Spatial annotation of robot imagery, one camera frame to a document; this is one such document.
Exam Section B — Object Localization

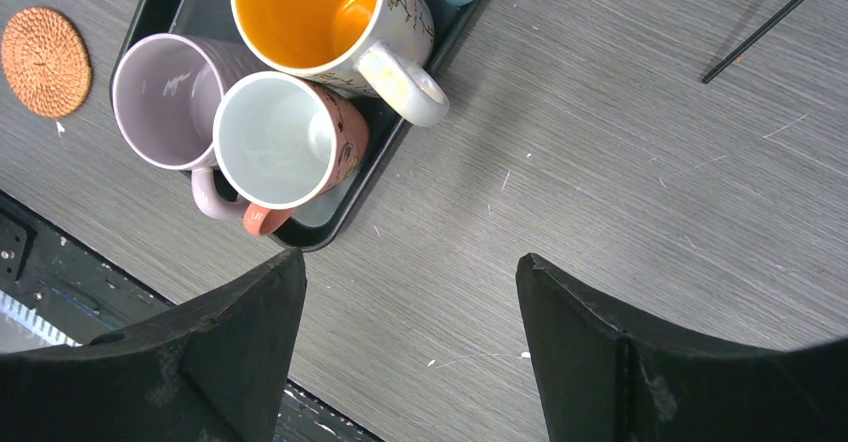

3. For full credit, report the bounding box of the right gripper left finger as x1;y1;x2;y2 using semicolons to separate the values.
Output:
1;249;307;441

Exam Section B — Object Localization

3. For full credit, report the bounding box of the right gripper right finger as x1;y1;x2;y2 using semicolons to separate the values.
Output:
516;253;847;441

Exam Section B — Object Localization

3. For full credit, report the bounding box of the black plastic tray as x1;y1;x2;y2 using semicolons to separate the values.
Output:
109;0;511;253

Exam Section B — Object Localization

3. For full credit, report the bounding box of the salmon pink mug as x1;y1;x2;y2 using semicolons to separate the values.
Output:
213;71;370;236

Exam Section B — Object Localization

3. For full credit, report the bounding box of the lilac ribbed mug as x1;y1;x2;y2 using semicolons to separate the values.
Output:
111;33;266;220

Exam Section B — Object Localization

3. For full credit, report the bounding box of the white floral orange-inside mug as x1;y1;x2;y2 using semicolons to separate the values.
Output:
230;0;450;127

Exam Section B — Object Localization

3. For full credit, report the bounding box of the black tripod stand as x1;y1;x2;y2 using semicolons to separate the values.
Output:
701;0;805;84

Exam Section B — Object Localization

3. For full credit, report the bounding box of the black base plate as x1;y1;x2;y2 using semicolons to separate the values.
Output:
1;195;374;441

